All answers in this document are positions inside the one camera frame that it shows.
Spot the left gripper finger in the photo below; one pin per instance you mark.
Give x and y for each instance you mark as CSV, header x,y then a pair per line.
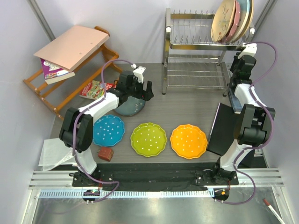
x,y
149,93
139,93

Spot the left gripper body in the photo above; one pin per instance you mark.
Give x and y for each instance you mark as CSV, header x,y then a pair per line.
x,y
131,90

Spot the green dotted plate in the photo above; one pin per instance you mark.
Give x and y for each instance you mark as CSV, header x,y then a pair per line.
x,y
148,139

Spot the metal dish rack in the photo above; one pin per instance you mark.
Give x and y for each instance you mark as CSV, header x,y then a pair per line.
x,y
190,58

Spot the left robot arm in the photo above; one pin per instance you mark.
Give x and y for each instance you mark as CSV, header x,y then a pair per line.
x,y
77,128

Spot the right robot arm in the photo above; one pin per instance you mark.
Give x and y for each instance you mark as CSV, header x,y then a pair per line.
x,y
255,122

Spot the wooden rack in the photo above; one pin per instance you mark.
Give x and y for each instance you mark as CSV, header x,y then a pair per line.
x,y
44,90

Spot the dark blue-grey plate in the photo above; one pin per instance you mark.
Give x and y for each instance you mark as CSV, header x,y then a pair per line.
x,y
131,107

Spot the red comic book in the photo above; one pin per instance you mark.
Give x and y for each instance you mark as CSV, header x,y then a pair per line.
x,y
95,89

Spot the blue dotted plate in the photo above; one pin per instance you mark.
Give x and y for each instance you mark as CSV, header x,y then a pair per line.
x,y
108,130

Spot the orange dotted plate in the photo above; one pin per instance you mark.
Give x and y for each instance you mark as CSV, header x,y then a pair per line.
x,y
188,141

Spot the pink folder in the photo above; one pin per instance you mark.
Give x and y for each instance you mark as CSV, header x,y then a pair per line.
x,y
72,47

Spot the brown square block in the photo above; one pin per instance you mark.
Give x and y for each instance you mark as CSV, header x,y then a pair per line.
x,y
105,153

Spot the purple white book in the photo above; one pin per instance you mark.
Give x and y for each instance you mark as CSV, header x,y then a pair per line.
x,y
53,73

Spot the black box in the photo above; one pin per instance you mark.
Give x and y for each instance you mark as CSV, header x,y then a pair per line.
x,y
222,133

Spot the dark blue paperback book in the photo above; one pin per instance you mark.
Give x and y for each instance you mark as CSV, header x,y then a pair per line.
x,y
235,103

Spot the white cloth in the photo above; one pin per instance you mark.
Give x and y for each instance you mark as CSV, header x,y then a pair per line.
x,y
55,153

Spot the cream floral plate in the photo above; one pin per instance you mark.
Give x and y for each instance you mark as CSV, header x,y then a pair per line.
x,y
223,20

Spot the pink dotted plate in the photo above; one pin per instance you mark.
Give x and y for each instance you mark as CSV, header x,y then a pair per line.
x,y
229,36

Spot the cream blue rimmed plate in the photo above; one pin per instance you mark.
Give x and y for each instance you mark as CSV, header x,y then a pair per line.
x,y
246,15

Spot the red white marker pen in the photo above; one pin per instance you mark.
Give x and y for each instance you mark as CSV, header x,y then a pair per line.
x,y
278,217

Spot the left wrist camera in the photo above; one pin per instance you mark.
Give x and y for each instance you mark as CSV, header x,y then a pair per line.
x,y
138,71

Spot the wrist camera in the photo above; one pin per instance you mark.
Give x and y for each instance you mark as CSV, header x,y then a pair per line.
x,y
138,71
248,49

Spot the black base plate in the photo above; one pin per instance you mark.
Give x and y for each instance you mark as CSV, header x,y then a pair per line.
x,y
156,177

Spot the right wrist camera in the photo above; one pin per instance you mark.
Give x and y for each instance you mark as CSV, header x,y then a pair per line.
x,y
248,49

